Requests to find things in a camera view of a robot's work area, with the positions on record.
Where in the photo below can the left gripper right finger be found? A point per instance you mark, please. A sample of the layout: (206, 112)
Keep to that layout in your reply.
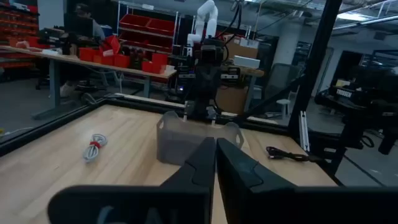
(248, 193)

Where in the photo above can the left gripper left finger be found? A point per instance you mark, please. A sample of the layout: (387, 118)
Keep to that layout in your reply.
(189, 199)

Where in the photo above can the black Trossen robot arm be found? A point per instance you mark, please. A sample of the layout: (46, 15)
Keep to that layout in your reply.
(357, 96)

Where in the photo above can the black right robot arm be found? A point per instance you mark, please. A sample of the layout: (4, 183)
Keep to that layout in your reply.
(206, 81)

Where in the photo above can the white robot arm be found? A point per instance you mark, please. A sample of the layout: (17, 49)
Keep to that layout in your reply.
(205, 18)

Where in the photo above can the large brown cardboard box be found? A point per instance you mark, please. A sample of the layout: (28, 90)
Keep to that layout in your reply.
(231, 101)

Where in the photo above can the small white stool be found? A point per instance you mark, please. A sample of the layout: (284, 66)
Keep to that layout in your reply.
(283, 104)

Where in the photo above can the grey mesh chair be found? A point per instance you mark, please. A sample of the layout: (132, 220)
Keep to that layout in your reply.
(281, 81)

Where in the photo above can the black computer tower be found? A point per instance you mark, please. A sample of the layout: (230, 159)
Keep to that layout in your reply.
(185, 77)

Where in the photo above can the white flat box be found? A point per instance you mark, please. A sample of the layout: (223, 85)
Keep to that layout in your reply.
(246, 61)

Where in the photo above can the red plastic parts bin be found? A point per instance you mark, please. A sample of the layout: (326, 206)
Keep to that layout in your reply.
(87, 54)
(149, 67)
(160, 57)
(104, 59)
(112, 43)
(122, 61)

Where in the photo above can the wooden top workbench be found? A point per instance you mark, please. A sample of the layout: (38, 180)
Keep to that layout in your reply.
(124, 69)

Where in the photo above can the large red shelf bin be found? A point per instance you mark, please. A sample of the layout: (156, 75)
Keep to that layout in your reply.
(134, 21)
(161, 27)
(146, 42)

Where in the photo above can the white metal shelving rack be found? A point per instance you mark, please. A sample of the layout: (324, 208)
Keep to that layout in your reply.
(177, 25)

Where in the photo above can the blue plastic bin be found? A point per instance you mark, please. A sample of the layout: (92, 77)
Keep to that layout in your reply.
(106, 30)

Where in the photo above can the person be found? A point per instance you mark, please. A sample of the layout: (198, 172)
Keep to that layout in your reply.
(97, 30)

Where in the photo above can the black computer monitor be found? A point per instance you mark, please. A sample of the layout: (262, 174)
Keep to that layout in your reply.
(79, 26)

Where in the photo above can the silver aluminium bracket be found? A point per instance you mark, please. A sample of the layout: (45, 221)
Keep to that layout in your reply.
(304, 130)

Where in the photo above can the black aluminium table frame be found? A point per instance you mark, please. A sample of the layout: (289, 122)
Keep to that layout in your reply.
(314, 62)

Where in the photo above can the red wall bin rack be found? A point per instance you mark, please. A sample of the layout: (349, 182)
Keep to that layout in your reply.
(17, 28)

